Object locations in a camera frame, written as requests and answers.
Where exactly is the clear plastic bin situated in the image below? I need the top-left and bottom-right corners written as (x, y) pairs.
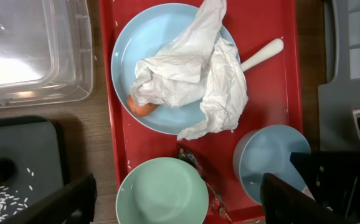
top-left (0, 0), bottom-right (94, 108)

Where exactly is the light blue bowl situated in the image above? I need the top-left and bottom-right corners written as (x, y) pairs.
top-left (232, 124), bottom-right (311, 204)

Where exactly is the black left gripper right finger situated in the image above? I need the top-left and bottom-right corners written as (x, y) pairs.
top-left (260, 173), bottom-right (347, 224)

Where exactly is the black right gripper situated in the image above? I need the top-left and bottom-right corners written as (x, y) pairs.
top-left (290, 151), bottom-right (360, 222)

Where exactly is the white spoon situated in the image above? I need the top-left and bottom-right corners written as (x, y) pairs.
top-left (240, 39), bottom-right (284, 72)

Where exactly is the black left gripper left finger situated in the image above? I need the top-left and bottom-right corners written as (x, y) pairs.
top-left (2, 173), bottom-right (97, 224)

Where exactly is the crumpled white napkin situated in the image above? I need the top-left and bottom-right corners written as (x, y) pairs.
top-left (130, 0), bottom-right (248, 140)

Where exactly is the grey dishwasher rack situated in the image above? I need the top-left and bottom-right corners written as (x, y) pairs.
top-left (318, 0), bottom-right (360, 151)

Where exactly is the mint green bowl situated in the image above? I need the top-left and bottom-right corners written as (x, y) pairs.
top-left (116, 157), bottom-right (209, 224)

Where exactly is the orange food piece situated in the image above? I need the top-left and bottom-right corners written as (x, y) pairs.
top-left (127, 95), bottom-right (159, 117)

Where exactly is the light blue plate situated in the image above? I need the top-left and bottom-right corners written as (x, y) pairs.
top-left (111, 3), bottom-right (236, 137)

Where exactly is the red serving tray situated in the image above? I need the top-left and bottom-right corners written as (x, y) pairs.
top-left (99, 0), bottom-right (303, 223)

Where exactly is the black waste tray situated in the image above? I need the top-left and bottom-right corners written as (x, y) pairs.
top-left (0, 116), bottom-right (67, 206)

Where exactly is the red candy wrapper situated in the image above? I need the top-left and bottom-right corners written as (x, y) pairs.
top-left (177, 144), bottom-right (233, 224)

